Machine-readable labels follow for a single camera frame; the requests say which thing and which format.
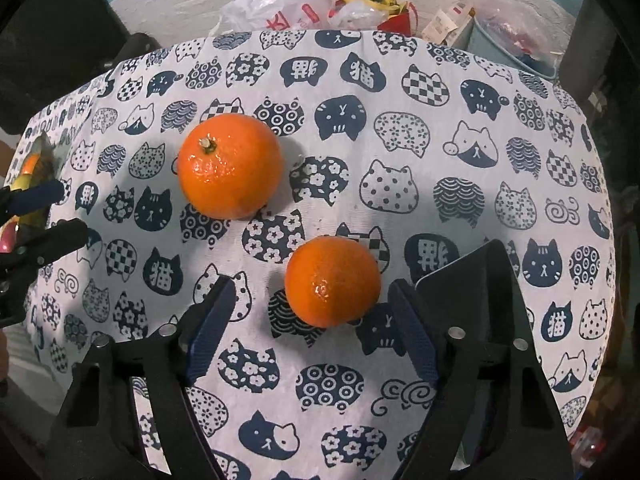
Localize paper cartons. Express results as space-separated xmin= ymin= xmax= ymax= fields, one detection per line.
xmin=420 ymin=0 xmax=476 ymax=43

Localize black office chair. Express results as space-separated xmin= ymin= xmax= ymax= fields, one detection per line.
xmin=0 ymin=0 xmax=166 ymax=136

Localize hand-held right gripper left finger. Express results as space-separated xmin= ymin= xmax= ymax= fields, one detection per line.
xmin=42 ymin=276 xmax=237 ymax=480

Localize dark pole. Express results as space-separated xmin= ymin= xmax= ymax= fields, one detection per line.
xmin=557 ymin=0 xmax=621 ymax=106

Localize green glass plate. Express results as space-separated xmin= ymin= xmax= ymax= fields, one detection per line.
xmin=5 ymin=132 xmax=63 ymax=256

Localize cat print tablecloth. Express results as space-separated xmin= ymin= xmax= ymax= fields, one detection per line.
xmin=5 ymin=29 xmax=616 ymax=480

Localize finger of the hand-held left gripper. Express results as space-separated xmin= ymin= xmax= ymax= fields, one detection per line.
xmin=0 ymin=180 xmax=66 ymax=215
xmin=0 ymin=218 xmax=90 ymax=281

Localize red bag with colourful items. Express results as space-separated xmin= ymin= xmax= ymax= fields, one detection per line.
xmin=330 ymin=0 xmax=421 ymax=36

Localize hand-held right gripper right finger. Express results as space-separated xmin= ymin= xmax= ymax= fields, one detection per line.
xmin=387 ymin=280 xmax=576 ymax=480

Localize teal bin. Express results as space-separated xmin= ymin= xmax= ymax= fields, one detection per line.
xmin=467 ymin=10 xmax=561 ymax=81

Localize white plastic bag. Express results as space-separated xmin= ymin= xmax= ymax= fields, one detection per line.
xmin=215 ymin=0 xmax=341 ymax=36

